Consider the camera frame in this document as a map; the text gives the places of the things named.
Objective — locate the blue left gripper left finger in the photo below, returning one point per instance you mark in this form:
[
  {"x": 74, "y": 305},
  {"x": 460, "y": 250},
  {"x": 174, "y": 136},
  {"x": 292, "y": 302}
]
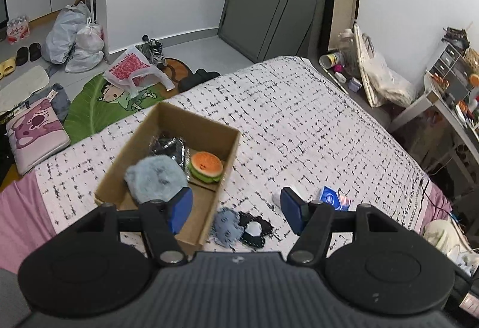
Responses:
[{"x": 161, "y": 221}]

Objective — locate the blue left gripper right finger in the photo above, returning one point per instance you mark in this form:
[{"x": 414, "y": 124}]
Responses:
[{"x": 311, "y": 222}]

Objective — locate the blue tissue pack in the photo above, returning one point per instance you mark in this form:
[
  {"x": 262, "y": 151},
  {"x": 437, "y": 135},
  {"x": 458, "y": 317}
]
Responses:
[{"x": 334, "y": 198}]

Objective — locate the grey blue plush ball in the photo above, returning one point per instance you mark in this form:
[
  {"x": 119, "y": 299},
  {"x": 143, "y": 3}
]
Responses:
[{"x": 155, "y": 177}]

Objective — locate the hamburger plush toy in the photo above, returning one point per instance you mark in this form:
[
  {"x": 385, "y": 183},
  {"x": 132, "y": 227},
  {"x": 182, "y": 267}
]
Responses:
[{"x": 206, "y": 167}]

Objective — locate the black item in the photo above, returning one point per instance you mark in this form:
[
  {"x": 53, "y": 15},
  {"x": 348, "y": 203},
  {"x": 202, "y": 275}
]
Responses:
[{"x": 173, "y": 147}]

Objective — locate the black white plush toy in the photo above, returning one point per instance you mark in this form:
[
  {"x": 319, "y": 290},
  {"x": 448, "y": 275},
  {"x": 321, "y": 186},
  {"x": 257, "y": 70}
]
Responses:
[{"x": 256, "y": 230}]

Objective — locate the small blue plush octopus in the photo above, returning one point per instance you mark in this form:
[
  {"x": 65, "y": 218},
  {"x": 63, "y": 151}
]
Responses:
[{"x": 226, "y": 229}]

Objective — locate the brown cardboard box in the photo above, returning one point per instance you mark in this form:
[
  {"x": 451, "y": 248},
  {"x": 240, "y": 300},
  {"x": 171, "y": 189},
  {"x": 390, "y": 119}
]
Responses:
[{"x": 200, "y": 134}]

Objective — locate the white black patterned blanket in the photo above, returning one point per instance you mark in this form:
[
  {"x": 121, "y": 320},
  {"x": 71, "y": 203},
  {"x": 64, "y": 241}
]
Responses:
[{"x": 296, "y": 129}]

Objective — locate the pastel rolled duvet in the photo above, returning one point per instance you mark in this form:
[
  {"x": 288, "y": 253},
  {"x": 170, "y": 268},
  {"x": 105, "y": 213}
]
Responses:
[{"x": 446, "y": 236}]

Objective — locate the green cartoon floor mat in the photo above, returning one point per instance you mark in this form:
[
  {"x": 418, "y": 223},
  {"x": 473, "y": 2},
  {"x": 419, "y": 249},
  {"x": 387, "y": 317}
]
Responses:
[{"x": 100, "y": 104}]

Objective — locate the pink bed sheet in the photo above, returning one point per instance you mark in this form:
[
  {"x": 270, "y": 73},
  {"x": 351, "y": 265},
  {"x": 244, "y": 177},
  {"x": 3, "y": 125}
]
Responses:
[{"x": 24, "y": 222}]

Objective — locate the small purple box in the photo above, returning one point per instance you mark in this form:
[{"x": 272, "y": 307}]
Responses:
[{"x": 354, "y": 85}]

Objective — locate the pink cartoon cushion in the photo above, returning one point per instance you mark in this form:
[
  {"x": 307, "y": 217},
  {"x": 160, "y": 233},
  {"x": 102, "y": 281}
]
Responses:
[{"x": 36, "y": 134}]

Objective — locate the red white shopping bag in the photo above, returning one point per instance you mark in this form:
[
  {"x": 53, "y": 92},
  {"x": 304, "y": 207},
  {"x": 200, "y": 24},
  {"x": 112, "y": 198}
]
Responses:
[{"x": 132, "y": 72}]

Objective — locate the beige tote bags pile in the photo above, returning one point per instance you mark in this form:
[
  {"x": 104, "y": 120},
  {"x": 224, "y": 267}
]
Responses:
[{"x": 381, "y": 83}]

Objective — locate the white paper cup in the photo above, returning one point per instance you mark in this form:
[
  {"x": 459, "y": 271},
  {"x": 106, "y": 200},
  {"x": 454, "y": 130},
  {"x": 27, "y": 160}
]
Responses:
[{"x": 330, "y": 60}]

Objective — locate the white desk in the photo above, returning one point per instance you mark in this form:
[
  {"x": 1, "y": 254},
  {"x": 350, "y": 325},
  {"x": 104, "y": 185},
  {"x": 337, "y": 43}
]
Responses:
[{"x": 438, "y": 134}]

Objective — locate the white plastic bag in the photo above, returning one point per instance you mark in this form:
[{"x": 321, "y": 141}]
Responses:
[{"x": 87, "y": 51}]

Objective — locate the white floor mat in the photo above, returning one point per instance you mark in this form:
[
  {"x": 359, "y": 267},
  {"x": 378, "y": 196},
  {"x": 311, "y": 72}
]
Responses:
[{"x": 22, "y": 88}]

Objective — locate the grey plastic bag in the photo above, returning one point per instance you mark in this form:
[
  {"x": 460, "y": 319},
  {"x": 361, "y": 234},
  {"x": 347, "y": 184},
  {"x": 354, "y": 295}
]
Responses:
[{"x": 60, "y": 40}]

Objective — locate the black slippers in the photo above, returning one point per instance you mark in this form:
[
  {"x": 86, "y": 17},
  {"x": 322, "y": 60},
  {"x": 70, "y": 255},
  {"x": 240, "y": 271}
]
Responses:
[{"x": 30, "y": 53}]

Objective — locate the yellow slippers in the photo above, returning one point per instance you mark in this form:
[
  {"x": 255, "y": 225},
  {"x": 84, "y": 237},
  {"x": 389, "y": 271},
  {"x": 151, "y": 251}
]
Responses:
[{"x": 7, "y": 67}]

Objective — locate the framed cork board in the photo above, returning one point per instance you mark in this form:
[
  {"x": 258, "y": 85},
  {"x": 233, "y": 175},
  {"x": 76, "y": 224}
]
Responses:
[{"x": 335, "y": 16}]

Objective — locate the pack of pink bottles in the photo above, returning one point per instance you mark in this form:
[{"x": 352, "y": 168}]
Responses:
[{"x": 17, "y": 29}]

